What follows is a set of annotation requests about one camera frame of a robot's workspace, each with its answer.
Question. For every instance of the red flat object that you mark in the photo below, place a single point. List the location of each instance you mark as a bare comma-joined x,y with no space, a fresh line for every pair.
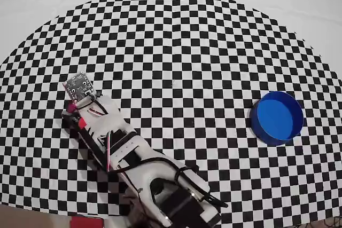
88,223

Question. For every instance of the black white checkered sheet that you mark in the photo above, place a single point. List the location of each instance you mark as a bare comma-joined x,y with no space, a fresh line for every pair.
171,38

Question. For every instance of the pink faceted ball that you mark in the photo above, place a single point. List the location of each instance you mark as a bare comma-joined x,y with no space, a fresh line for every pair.
71,108

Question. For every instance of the blue round box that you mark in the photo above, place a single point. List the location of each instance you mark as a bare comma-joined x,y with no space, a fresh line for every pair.
278,116

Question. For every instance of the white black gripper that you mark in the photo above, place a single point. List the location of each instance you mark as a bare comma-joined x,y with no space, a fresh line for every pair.
86,115

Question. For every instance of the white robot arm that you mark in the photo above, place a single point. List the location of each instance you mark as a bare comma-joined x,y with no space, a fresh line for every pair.
160,164

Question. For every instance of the grey camera circuit board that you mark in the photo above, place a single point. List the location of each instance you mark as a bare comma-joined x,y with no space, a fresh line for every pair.
78,85

